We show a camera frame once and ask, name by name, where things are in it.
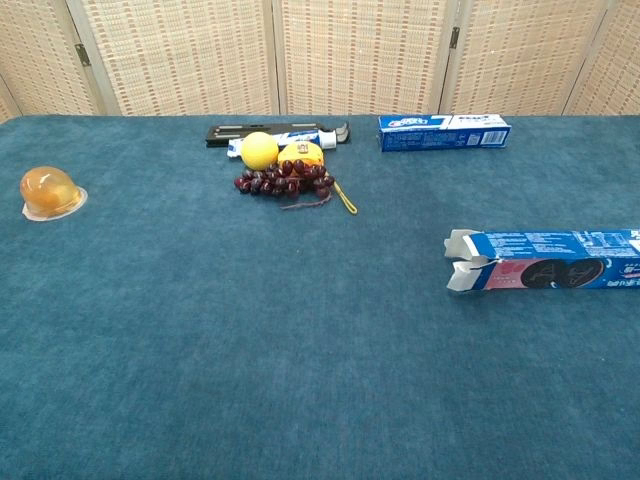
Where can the blue cookie package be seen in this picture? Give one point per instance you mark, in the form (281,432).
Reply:
(550,270)

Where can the blue white toothpaste box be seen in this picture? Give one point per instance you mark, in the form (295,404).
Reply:
(440,135)

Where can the dark red grape bunch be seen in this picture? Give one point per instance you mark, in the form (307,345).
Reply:
(270,185)

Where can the yellow tape measure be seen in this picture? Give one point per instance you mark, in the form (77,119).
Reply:
(311,155)

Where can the white blue toothpaste tube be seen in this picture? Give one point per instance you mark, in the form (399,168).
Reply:
(300,136)

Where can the yellow lemon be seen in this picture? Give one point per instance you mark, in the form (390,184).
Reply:
(260,150)

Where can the blue table cloth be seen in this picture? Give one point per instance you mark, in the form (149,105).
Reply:
(250,350)

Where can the black folding stand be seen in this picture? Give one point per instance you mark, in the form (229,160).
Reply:
(225,132)

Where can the woven folding screen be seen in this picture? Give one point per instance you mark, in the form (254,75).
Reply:
(175,50)

